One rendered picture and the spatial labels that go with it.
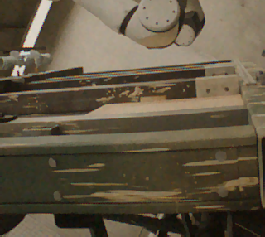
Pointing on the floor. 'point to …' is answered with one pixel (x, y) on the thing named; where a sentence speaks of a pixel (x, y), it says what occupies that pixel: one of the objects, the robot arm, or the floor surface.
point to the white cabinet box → (166, 56)
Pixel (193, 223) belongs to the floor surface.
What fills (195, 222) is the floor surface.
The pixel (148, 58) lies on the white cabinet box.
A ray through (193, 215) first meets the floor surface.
